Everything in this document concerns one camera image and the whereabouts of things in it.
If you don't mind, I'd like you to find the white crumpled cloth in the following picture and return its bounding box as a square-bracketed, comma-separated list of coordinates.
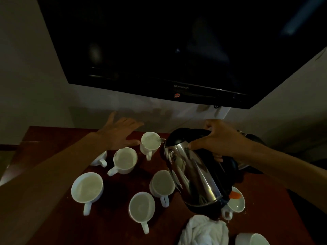
[178, 214, 230, 245]

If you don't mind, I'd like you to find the dark red wooden table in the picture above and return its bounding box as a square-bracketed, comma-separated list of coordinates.
[0, 126, 316, 245]

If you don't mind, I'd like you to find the person's right hand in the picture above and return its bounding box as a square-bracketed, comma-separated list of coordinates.
[188, 119, 252, 162]

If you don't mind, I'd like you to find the person's right forearm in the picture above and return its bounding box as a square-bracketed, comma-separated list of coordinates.
[241, 140, 327, 215]

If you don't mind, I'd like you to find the person's left forearm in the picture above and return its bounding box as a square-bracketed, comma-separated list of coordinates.
[0, 132, 109, 245]

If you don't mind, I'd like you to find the group of white cups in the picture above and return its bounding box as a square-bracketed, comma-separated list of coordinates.
[71, 132, 176, 235]

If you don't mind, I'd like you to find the steel kettle with black lid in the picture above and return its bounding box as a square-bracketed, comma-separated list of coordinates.
[236, 129, 267, 174]

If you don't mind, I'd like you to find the person's left hand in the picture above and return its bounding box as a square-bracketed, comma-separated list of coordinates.
[94, 111, 145, 151]

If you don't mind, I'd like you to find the black wall television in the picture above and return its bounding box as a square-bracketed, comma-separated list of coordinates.
[35, 0, 327, 110]

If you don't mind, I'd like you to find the black and steel kettle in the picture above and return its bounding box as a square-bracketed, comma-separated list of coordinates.
[159, 128, 242, 217]

